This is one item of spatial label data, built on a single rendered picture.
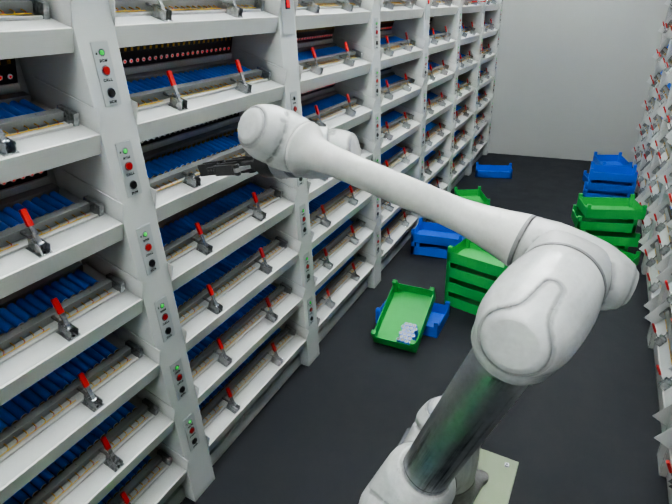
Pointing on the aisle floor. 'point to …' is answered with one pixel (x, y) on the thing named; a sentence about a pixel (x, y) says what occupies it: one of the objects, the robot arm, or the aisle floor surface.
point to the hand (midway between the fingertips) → (212, 168)
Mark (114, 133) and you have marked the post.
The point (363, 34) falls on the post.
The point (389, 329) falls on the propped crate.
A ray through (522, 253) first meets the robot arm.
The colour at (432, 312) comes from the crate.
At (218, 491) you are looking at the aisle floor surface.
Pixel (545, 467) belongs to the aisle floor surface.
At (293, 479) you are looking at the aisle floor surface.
